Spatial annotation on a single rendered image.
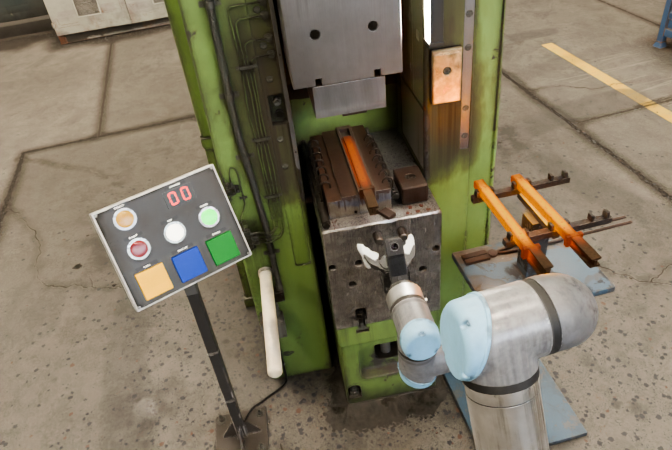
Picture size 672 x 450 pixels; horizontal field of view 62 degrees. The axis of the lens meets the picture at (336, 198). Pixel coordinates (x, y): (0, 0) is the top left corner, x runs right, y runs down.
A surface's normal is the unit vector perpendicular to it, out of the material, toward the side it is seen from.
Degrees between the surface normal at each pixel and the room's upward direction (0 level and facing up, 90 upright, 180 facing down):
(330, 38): 90
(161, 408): 0
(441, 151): 90
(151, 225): 60
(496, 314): 19
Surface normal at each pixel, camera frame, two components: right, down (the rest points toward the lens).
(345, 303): 0.17, 0.57
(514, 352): 0.20, 0.15
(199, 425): -0.10, -0.80
